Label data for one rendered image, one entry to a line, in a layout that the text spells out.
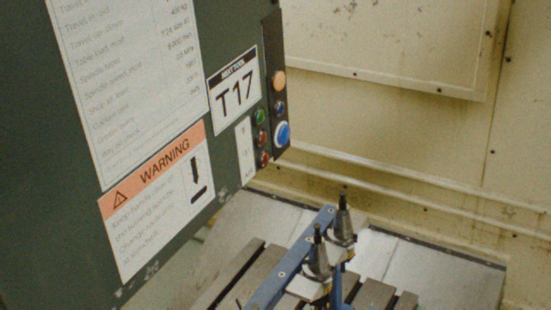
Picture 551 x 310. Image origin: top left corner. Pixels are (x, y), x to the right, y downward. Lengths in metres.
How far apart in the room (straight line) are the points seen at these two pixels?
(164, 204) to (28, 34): 0.24
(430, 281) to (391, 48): 0.67
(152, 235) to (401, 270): 1.22
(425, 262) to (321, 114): 0.52
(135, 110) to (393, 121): 1.11
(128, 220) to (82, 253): 0.06
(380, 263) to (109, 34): 1.37
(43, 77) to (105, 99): 0.07
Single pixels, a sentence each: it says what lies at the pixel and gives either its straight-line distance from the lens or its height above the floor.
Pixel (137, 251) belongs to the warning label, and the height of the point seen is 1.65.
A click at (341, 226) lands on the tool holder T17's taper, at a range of 1.21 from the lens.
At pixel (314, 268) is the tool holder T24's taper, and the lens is 1.15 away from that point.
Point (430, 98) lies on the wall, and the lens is 1.51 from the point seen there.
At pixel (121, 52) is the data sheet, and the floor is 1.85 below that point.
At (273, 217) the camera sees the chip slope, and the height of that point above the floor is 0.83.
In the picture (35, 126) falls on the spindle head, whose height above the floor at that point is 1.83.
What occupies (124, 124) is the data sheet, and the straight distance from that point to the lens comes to 0.54.
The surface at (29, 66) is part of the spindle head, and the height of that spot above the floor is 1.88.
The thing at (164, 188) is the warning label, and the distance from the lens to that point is 0.61.
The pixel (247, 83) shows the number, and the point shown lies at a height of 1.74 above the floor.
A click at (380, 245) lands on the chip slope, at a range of 1.79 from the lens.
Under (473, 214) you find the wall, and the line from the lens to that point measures 1.65.
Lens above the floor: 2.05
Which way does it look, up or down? 34 degrees down
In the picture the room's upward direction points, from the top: 5 degrees counter-clockwise
